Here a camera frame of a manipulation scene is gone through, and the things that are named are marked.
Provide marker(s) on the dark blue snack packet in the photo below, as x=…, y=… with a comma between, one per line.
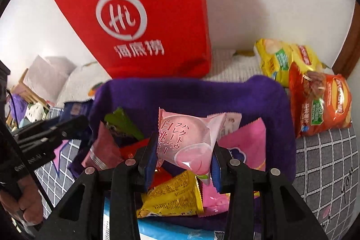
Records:
x=76, y=109

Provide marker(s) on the person's left hand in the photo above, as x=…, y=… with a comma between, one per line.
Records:
x=26, y=200

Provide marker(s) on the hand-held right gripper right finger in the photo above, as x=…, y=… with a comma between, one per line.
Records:
x=217, y=172

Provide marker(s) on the wooden chair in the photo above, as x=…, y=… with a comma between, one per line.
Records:
x=31, y=88

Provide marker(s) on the pink and yellow snack packet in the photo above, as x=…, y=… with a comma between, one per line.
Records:
x=247, y=138

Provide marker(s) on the red paper shopping bag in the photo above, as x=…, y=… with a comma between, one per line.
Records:
x=135, y=3

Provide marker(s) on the yellow chips bag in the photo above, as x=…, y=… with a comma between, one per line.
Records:
x=272, y=60

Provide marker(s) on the green snack packet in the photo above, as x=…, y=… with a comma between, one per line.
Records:
x=123, y=122

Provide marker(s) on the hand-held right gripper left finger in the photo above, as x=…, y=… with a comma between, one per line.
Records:
x=149, y=164

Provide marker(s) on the small white packet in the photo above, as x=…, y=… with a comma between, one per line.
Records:
x=234, y=122

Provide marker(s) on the blue tissue pack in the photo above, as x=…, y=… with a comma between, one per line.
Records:
x=168, y=231

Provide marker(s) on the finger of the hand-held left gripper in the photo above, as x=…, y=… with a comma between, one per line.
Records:
x=45, y=141
x=62, y=126

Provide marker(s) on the golden yellow snack packet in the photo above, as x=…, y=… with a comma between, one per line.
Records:
x=174, y=195

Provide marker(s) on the pink peach snack packet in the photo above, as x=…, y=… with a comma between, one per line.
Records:
x=191, y=138

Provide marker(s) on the white textured blanket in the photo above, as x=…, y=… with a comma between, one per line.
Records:
x=78, y=82

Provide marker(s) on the white paper bag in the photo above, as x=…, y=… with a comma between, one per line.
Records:
x=47, y=74

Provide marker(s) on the white plush toy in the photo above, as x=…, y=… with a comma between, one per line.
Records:
x=36, y=113

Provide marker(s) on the red snack packet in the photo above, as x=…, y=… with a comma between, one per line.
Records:
x=132, y=148

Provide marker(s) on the purple fleece cloth bag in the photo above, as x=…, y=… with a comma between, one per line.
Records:
x=253, y=99

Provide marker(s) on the shiny maroon snack packet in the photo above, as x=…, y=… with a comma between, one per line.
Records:
x=104, y=147

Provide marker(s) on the orange chips bag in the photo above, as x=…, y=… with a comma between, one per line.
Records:
x=320, y=105

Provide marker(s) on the brown wooden door frame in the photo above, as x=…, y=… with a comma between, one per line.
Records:
x=347, y=48

